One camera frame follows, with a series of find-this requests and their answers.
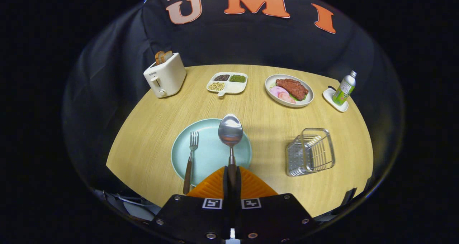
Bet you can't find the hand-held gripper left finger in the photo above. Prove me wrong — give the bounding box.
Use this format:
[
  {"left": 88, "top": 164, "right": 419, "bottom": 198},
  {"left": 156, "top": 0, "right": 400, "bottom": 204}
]
[{"left": 151, "top": 166, "right": 233, "bottom": 243}]

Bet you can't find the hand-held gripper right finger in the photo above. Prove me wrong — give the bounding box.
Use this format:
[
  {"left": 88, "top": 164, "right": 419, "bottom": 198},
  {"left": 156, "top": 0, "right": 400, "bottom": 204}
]
[{"left": 231, "top": 166, "right": 318, "bottom": 243}]

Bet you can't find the wooden handle metal fork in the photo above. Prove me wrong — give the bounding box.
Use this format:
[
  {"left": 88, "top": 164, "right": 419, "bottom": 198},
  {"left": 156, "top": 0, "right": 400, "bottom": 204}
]
[{"left": 183, "top": 131, "right": 199, "bottom": 195}]

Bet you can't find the wooden handle metal spoon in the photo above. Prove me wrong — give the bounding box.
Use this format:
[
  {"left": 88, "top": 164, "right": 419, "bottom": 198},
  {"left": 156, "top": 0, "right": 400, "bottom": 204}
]
[{"left": 218, "top": 114, "right": 243, "bottom": 187}]

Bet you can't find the pale green round plate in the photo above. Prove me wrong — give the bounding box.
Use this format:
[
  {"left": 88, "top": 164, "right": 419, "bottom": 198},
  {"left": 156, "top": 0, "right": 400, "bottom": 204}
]
[{"left": 171, "top": 118, "right": 252, "bottom": 187}]

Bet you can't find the pink ham slice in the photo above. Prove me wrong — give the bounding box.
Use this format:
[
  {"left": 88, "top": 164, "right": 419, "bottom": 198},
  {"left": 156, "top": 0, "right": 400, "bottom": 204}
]
[
  {"left": 269, "top": 86, "right": 289, "bottom": 98},
  {"left": 278, "top": 92, "right": 297, "bottom": 104}
]

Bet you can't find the brown steak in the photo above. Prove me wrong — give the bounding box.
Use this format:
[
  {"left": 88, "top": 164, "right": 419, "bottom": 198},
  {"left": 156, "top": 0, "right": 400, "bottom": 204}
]
[{"left": 275, "top": 78, "right": 309, "bottom": 101}]

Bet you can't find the white square coaster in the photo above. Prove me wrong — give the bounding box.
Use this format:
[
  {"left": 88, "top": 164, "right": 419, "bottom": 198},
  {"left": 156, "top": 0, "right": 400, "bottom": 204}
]
[{"left": 323, "top": 87, "right": 349, "bottom": 113}]

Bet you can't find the white divided dish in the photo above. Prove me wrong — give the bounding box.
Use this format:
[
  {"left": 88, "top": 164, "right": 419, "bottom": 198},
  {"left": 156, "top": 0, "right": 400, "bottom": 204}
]
[{"left": 207, "top": 72, "right": 248, "bottom": 97}]

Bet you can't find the white oval plate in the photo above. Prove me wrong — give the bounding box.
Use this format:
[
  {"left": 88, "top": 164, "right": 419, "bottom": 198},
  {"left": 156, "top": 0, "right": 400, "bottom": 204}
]
[{"left": 265, "top": 74, "right": 314, "bottom": 108}]

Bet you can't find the cream white toaster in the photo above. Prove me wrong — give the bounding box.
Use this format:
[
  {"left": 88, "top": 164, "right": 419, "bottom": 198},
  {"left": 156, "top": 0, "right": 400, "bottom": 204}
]
[{"left": 143, "top": 53, "right": 187, "bottom": 99}]

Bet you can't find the green label metal bottle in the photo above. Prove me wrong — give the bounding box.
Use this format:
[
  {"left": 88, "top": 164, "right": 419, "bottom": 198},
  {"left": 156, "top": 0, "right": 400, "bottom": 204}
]
[{"left": 332, "top": 70, "right": 358, "bottom": 106}]

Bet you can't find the metal wire basket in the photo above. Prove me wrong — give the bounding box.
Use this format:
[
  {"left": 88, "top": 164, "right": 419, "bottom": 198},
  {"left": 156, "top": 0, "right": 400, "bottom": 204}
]
[{"left": 285, "top": 128, "right": 336, "bottom": 177}]

